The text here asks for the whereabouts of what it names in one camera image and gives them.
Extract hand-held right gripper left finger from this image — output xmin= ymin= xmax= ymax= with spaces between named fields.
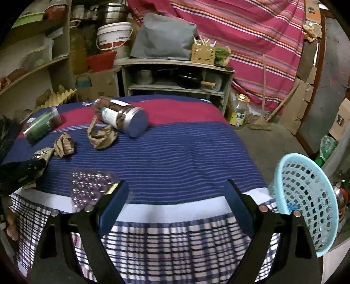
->
xmin=31 ymin=180 xmax=130 ymax=284

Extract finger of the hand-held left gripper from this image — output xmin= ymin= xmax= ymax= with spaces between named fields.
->
xmin=16 ymin=158 xmax=47 ymax=187

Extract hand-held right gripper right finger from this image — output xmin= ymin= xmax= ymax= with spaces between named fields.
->
xmin=223 ymin=179 xmax=322 ymax=284

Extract printed snack packet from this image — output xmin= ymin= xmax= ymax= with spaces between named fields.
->
xmin=21 ymin=147 xmax=56 ymax=191

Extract clear plastic blister tray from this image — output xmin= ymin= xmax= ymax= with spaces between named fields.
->
xmin=70 ymin=169 xmax=121 ymax=214

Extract light blue plastic basket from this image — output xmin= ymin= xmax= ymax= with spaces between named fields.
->
xmin=269 ymin=153 xmax=340 ymax=259

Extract person's left hand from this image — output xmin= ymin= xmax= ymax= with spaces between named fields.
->
xmin=5 ymin=211 xmax=20 ymax=241

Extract black plastic crate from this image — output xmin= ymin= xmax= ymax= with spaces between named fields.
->
xmin=0 ymin=114 xmax=23 ymax=165

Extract small crumpled brown paper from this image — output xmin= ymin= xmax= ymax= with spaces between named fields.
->
xmin=53 ymin=132 xmax=75 ymax=158

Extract green clear plastic jar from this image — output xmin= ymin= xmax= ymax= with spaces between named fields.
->
xmin=23 ymin=106 xmax=62 ymax=146

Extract large crumpled brown paper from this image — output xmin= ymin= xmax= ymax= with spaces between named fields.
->
xmin=87 ymin=115 xmax=119 ymax=150

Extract striped checked tablecloth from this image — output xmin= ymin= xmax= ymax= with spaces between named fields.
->
xmin=1 ymin=94 xmax=283 ymax=284

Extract yellow egg tray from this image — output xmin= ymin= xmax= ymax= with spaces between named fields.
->
xmin=40 ymin=88 xmax=78 ymax=106

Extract straw broom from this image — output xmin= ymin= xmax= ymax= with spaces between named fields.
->
xmin=248 ymin=54 xmax=272 ymax=131

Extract clear jar with silver lid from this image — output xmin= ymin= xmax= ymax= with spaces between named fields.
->
xmin=94 ymin=97 xmax=150 ymax=138

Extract yellow oil bottle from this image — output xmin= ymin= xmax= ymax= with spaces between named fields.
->
xmin=229 ymin=94 xmax=250 ymax=127

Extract stacked steel bowls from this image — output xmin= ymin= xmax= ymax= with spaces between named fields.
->
xmin=332 ymin=184 xmax=348 ymax=217

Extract green plastic bag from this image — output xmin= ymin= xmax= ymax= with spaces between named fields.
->
xmin=318 ymin=135 xmax=339 ymax=162

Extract wooden shelf unit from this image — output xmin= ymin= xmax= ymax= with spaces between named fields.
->
xmin=0 ymin=0 xmax=72 ymax=116

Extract brown cardboard box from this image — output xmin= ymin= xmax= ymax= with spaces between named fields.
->
xmin=73 ymin=69 xmax=121 ymax=98

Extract wooden stick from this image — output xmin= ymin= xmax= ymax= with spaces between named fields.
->
xmin=266 ymin=83 xmax=300 ymax=122

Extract large yellow oil jug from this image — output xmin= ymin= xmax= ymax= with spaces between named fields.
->
xmin=69 ymin=19 xmax=88 ymax=76

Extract red plastic basin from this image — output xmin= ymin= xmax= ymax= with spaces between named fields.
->
xmin=86 ymin=50 xmax=118 ymax=72

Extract small steel pot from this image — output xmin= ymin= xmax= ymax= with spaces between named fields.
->
xmin=136 ymin=69 xmax=154 ymax=86

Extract printed cardboard box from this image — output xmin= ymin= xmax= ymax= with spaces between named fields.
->
xmin=328 ymin=98 xmax=350 ymax=142

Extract black frying pan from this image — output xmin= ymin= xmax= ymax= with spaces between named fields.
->
xmin=177 ymin=73 xmax=217 ymax=90

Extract green plastic tray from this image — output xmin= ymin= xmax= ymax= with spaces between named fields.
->
xmin=10 ymin=12 xmax=46 ymax=29

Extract grey door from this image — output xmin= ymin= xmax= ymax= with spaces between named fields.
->
xmin=297 ymin=13 xmax=350 ymax=159

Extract green leafy vegetables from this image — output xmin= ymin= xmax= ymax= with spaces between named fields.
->
xmin=213 ymin=45 xmax=232 ymax=67

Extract low wooden shelf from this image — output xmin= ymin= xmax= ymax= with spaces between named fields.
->
xmin=119 ymin=58 xmax=236 ymax=117

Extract white plastic bucket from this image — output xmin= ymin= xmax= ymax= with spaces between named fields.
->
xmin=96 ymin=22 xmax=134 ymax=51

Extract red bowl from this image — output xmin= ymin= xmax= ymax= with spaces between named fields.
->
xmin=44 ymin=4 xmax=68 ymax=17

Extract red striped cloth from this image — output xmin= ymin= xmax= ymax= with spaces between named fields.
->
xmin=126 ymin=0 xmax=306 ymax=113

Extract large steel pot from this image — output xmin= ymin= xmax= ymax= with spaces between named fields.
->
xmin=96 ymin=2 xmax=130 ymax=26

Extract grey cushion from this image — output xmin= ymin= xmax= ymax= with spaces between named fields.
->
xmin=129 ymin=13 xmax=198 ymax=61

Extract hanging ginger bunch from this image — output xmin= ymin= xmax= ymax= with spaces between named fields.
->
xmin=302 ymin=21 xmax=318 ymax=43

